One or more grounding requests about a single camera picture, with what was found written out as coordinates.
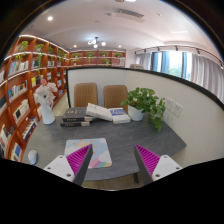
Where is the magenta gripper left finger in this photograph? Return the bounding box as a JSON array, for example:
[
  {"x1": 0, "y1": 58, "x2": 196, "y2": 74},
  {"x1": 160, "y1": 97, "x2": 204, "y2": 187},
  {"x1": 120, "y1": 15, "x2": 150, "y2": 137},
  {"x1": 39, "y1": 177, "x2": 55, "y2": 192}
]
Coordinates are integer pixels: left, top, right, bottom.
[{"x1": 44, "y1": 144, "x2": 93, "y2": 186}]

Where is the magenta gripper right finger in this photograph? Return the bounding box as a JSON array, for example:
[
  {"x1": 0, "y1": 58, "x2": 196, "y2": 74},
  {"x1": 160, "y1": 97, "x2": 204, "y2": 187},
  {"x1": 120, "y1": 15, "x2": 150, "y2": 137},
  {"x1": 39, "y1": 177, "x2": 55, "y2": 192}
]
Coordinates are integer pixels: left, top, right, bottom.
[{"x1": 134, "y1": 145, "x2": 182, "y2": 185}]

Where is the colourful pastel mouse pad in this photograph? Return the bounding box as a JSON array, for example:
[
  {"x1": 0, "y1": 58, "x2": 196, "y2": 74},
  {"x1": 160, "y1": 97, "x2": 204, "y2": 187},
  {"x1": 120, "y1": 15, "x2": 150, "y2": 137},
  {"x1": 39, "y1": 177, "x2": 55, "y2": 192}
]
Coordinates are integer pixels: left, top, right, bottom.
[{"x1": 64, "y1": 138, "x2": 112, "y2": 169}]

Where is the white computer mouse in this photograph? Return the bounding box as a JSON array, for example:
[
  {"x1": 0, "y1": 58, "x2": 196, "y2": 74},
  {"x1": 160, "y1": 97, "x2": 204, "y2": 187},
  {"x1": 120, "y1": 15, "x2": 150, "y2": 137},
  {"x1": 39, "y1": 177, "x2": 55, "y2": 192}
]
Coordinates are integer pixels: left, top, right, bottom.
[{"x1": 28, "y1": 150, "x2": 38, "y2": 165}]

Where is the black book lower stack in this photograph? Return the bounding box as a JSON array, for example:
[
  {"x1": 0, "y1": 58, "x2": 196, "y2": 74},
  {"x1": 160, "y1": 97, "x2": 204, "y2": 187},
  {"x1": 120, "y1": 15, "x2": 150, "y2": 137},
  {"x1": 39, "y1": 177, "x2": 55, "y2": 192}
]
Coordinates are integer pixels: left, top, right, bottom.
[{"x1": 60, "y1": 121, "x2": 90, "y2": 127}]

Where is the black book stack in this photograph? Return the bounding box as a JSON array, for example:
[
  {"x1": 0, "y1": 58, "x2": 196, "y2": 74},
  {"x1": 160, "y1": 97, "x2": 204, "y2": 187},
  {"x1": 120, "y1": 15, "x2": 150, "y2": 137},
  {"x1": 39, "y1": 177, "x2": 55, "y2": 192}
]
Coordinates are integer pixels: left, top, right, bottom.
[
  {"x1": 60, "y1": 121, "x2": 90, "y2": 127},
  {"x1": 62, "y1": 107, "x2": 93, "y2": 122}
]

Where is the black book upper stack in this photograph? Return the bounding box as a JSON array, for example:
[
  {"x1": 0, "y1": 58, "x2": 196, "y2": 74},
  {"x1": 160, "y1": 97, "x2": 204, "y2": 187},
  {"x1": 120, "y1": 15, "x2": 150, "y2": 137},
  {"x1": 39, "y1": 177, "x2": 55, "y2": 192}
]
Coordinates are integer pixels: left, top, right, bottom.
[{"x1": 62, "y1": 107, "x2": 93, "y2": 122}]

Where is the white leaning book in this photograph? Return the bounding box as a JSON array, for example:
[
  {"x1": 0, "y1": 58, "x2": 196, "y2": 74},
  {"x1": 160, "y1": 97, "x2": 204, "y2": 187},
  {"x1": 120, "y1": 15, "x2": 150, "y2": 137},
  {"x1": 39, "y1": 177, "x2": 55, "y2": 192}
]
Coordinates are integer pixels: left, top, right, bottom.
[{"x1": 86, "y1": 103, "x2": 112, "y2": 121}]

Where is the white blue flat book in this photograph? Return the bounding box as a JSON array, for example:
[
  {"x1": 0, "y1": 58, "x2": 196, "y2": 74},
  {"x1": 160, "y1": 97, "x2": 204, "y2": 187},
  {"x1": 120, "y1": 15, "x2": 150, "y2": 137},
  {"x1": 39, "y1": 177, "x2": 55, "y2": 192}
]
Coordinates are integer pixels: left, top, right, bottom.
[{"x1": 109, "y1": 108, "x2": 130, "y2": 124}]

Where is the green potted plant white pot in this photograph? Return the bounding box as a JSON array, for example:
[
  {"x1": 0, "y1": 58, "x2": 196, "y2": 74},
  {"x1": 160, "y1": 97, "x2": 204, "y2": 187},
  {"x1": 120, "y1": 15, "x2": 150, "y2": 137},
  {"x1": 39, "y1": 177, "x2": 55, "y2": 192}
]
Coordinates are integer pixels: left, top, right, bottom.
[{"x1": 121, "y1": 87, "x2": 165, "y2": 132}]

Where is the white partition panel black-edged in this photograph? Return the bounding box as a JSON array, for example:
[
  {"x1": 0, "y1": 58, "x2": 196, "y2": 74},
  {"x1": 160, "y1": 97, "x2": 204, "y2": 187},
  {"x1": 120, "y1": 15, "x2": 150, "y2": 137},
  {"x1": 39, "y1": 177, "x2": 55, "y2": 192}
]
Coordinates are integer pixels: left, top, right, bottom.
[{"x1": 66, "y1": 67, "x2": 224, "y2": 167}]

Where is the left brown chair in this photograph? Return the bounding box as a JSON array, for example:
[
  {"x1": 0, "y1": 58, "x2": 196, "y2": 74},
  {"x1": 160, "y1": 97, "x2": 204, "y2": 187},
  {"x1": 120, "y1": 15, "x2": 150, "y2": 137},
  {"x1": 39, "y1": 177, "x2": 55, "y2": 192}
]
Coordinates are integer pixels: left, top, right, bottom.
[{"x1": 74, "y1": 83, "x2": 98, "y2": 107}]

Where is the brown chair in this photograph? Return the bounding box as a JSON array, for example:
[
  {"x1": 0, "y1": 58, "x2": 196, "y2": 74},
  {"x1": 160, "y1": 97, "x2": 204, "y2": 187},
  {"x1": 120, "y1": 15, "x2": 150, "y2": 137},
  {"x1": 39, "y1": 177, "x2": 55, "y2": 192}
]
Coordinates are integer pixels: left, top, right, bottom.
[
  {"x1": 103, "y1": 85, "x2": 128, "y2": 111},
  {"x1": 74, "y1": 83, "x2": 98, "y2": 107}
]

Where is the white vase with flowers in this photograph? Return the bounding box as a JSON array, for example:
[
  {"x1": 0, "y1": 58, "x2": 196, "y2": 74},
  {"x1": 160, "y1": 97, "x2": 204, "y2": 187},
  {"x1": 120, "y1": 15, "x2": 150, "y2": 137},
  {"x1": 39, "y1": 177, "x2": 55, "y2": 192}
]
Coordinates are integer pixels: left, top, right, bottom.
[{"x1": 35, "y1": 79, "x2": 58, "y2": 125}]

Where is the right brown chair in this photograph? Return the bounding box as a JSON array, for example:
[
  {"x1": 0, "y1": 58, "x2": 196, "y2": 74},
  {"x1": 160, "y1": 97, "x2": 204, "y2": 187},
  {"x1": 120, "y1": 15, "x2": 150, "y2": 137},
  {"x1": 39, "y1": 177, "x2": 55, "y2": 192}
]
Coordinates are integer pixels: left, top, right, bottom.
[{"x1": 103, "y1": 85, "x2": 128, "y2": 111}]

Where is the white grey curtain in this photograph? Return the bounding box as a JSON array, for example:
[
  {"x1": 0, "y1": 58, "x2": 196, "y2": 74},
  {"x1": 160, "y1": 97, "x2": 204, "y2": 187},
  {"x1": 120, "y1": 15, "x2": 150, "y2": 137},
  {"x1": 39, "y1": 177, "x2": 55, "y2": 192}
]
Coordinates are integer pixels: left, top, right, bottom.
[{"x1": 135, "y1": 51, "x2": 224, "y2": 104}]

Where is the orange wooden bookshelf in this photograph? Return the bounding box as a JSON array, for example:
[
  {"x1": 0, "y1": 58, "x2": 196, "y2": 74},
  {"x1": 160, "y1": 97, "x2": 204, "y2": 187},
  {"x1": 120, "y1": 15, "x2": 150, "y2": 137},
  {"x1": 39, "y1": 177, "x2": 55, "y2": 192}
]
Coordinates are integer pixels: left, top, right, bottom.
[{"x1": 0, "y1": 34, "x2": 126, "y2": 161}]

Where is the ceiling chandelier lamp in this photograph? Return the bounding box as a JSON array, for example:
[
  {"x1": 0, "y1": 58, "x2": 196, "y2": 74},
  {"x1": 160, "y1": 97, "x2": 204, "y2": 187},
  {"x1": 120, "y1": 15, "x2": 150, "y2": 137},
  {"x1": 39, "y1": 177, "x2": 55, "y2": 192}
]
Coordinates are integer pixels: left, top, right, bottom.
[{"x1": 88, "y1": 38, "x2": 106, "y2": 49}]

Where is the white wall socket plate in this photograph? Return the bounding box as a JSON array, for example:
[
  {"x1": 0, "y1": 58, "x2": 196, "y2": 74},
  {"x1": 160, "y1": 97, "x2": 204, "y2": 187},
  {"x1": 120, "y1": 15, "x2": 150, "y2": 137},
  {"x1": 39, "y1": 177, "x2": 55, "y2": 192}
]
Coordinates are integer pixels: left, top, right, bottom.
[{"x1": 171, "y1": 103, "x2": 183, "y2": 117}]

